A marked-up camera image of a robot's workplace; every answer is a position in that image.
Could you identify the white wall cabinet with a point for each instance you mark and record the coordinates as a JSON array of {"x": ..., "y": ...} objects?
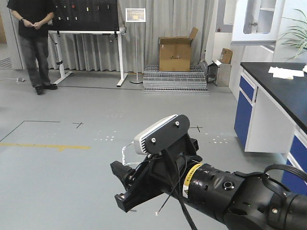
[{"x": 256, "y": 22}]

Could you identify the clear glass beaker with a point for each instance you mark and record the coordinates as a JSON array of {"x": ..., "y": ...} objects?
[{"x": 129, "y": 156}]

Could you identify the large cardboard box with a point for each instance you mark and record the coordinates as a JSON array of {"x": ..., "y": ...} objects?
[{"x": 175, "y": 52}]

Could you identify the small cardboard box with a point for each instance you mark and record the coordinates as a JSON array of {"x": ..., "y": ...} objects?
[{"x": 226, "y": 55}]

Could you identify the white standing desk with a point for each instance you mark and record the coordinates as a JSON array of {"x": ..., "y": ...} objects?
[{"x": 87, "y": 50}]

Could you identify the metal grate steps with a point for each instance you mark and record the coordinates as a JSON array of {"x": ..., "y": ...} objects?
[{"x": 192, "y": 82}]

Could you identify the blue white lab bench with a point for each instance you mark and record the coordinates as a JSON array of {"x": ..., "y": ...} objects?
[{"x": 271, "y": 113}]

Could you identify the black pegboard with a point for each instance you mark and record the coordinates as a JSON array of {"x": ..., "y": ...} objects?
[{"x": 85, "y": 15}]

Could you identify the person in black shirt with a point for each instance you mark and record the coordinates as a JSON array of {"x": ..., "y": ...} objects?
[{"x": 33, "y": 17}]

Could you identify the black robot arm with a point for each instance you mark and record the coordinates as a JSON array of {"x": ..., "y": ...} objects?
[{"x": 240, "y": 201}]

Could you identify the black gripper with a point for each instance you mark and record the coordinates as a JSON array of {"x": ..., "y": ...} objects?
[{"x": 159, "y": 173}]

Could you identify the sign on metal stand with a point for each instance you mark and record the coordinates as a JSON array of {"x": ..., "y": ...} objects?
[{"x": 136, "y": 15}]

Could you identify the green potted plant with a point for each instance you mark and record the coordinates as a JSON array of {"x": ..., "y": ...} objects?
[{"x": 296, "y": 35}]

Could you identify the white papers on bench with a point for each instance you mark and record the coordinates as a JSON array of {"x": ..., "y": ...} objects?
[{"x": 288, "y": 74}]

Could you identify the grey metal box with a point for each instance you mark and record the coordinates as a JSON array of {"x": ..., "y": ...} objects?
[{"x": 213, "y": 72}]

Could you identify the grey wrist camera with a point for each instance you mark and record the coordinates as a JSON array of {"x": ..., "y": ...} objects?
[{"x": 161, "y": 134}]

